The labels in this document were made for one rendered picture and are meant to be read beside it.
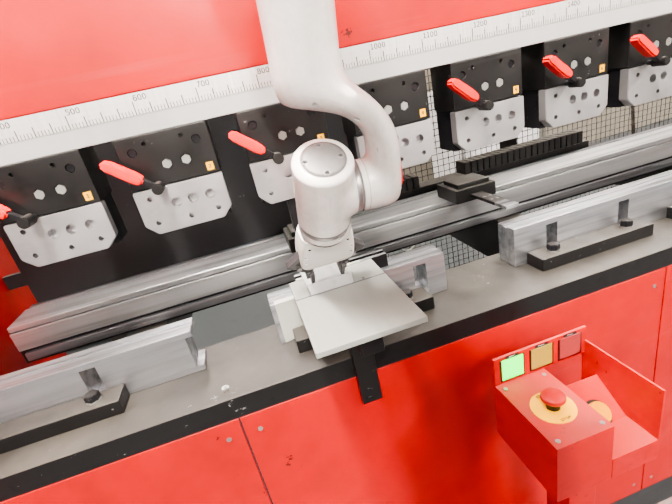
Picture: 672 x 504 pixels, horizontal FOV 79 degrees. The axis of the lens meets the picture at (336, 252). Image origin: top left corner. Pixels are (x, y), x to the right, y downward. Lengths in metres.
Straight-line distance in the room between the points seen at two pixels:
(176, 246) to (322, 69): 0.94
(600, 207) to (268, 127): 0.79
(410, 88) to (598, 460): 0.70
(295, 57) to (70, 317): 0.88
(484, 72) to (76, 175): 0.74
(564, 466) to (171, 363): 0.72
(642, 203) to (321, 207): 0.88
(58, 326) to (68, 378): 0.28
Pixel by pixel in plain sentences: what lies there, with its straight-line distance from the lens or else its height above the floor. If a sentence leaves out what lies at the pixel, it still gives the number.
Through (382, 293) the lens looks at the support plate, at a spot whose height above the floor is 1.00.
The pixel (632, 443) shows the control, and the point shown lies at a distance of 0.90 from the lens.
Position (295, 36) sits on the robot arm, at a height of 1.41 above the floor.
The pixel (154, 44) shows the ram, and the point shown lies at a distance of 0.75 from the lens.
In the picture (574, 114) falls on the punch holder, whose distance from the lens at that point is 1.02.
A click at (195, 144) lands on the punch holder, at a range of 0.74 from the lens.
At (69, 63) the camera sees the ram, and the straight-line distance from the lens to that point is 0.78.
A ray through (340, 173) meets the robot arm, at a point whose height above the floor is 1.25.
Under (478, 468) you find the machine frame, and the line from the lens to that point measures 1.15.
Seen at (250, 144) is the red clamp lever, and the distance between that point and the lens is 0.71.
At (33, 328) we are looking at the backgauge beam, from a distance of 1.23.
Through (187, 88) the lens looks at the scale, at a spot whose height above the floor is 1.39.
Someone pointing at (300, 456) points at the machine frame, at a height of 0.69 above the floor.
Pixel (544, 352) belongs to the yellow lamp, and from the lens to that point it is 0.87.
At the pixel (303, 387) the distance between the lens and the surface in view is 0.81.
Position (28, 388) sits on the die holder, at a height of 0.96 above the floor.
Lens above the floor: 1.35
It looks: 22 degrees down
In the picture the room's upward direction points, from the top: 13 degrees counter-clockwise
